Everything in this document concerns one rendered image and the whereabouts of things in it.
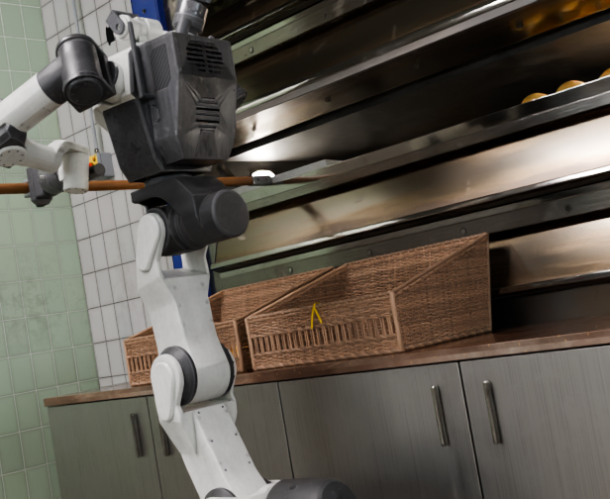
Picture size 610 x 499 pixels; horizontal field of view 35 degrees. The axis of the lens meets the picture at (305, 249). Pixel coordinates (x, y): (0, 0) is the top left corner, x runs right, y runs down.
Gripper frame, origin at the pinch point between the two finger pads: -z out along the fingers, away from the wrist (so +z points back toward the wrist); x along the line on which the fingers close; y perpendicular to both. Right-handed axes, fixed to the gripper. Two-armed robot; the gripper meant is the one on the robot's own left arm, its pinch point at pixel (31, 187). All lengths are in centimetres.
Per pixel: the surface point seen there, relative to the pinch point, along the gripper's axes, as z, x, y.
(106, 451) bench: -41, 81, 37
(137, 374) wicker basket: -23, 58, 41
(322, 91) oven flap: 43, -19, 79
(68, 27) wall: -103, -91, 93
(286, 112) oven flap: 22, -18, 84
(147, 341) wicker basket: -15, 47, 41
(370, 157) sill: 47, 3, 91
